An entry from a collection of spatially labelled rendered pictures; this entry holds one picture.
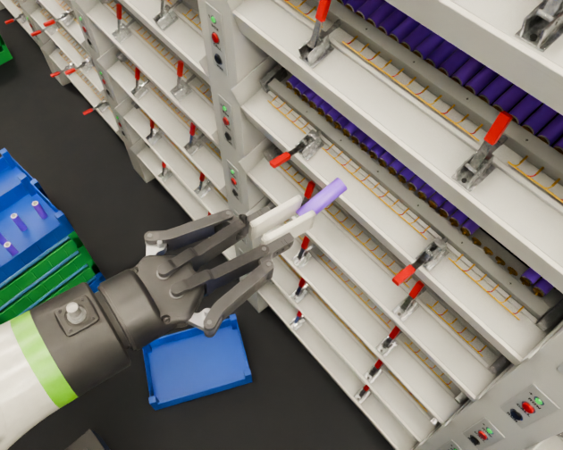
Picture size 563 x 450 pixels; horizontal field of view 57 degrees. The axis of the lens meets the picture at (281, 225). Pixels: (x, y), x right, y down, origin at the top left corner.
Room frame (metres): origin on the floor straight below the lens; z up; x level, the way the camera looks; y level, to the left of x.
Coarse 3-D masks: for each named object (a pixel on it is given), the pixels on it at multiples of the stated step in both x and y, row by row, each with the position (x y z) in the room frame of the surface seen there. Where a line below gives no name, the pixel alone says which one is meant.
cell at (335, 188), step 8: (336, 184) 0.36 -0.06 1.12; (344, 184) 0.36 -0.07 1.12; (320, 192) 0.35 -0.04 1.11; (328, 192) 0.35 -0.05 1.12; (336, 192) 0.35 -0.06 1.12; (312, 200) 0.34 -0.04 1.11; (320, 200) 0.34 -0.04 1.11; (328, 200) 0.34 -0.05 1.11; (304, 208) 0.33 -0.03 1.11; (312, 208) 0.33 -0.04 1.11; (320, 208) 0.34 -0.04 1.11
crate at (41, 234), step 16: (16, 192) 0.85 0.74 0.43; (32, 192) 0.87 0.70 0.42; (0, 208) 0.81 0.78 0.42; (16, 208) 0.82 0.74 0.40; (32, 208) 0.82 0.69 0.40; (48, 208) 0.82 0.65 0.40; (0, 224) 0.77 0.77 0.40; (32, 224) 0.77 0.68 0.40; (48, 224) 0.77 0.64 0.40; (64, 224) 0.74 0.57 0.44; (16, 240) 0.71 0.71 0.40; (32, 240) 0.71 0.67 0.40; (48, 240) 0.70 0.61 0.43; (0, 256) 0.67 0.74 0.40; (16, 256) 0.64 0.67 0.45; (32, 256) 0.66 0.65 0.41; (0, 272) 0.60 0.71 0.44
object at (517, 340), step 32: (256, 96) 0.69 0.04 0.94; (256, 128) 0.66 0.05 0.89; (288, 128) 0.62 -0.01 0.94; (320, 160) 0.55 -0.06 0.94; (352, 192) 0.48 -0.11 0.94; (416, 192) 0.47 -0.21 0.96; (384, 224) 0.42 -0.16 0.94; (416, 224) 0.42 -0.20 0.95; (448, 256) 0.36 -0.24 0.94; (512, 256) 0.35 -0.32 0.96; (448, 288) 0.32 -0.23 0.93; (480, 288) 0.31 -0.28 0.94; (480, 320) 0.27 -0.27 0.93; (512, 320) 0.27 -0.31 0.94; (544, 320) 0.25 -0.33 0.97; (512, 352) 0.23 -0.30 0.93
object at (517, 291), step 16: (272, 80) 0.69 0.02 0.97; (288, 96) 0.66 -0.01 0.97; (288, 112) 0.64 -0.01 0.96; (304, 112) 0.62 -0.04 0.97; (320, 128) 0.59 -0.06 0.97; (336, 144) 0.56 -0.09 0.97; (352, 144) 0.55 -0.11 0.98; (336, 160) 0.54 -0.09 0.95; (352, 160) 0.53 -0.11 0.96; (368, 160) 0.52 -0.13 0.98; (368, 176) 0.50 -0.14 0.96; (384, 176) 0.49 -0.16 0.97; (400, 192) 0.46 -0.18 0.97; (416, 208) 0.43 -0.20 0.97; (432, 224) 0.40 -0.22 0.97; (448, 224) 0.40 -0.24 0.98; (464, 240) 0.37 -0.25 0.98; (464, 256) 0.36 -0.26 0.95; (480, 256) 0.35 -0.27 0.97; (464, 272) 0.33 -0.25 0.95; (496, 272) 0.32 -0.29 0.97; (512, 288) 0.30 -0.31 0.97; (528, 304) 0.28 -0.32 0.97; (544, 304) 0.27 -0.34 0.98
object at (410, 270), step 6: (426, 252) 0.36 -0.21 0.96; (420, 258) 0.35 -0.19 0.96; (426, 258) 0.35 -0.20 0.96; (414, 264) 0.34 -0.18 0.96; (420, 264) 0.34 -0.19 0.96; (402, 270) 0.33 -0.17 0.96; (408, 270) 0.33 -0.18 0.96; (414, 270) 0.33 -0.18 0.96; (396, 276) 0.32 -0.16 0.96; (402, 276) 0.32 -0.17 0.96; (408, 276) 0.32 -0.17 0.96; (396, 282) 0.31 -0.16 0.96; (402, 282) 0.32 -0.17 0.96
